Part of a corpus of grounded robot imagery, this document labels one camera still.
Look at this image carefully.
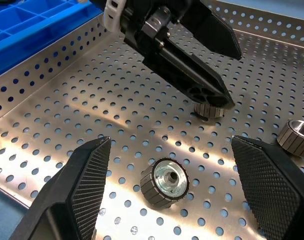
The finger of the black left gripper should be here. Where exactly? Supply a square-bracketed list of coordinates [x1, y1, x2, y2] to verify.
[142, 32, 235, 109]
[183, 0, 243, 61]

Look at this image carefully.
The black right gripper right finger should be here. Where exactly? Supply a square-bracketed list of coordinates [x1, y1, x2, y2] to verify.
[230, 135, 304, 240]

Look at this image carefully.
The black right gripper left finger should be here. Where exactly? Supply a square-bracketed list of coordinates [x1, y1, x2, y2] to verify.
[10, 136, 113, 240]

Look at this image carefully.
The ribbed metal roller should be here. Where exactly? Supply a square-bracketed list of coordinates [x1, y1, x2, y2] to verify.
[276, 119, 304, 159]
[140, 157, 190, 209]
[193, 101, 225, 121]

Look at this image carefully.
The perforated steel tray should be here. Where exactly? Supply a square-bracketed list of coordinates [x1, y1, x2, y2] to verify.
[0, 0, 304, 240]

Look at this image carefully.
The blue plastic compartment tray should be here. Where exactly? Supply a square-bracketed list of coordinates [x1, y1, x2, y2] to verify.
[0, 0, 105, 81]

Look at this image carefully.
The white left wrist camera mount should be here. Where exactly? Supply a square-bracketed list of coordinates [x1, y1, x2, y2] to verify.
[102, 0, 125, 33]

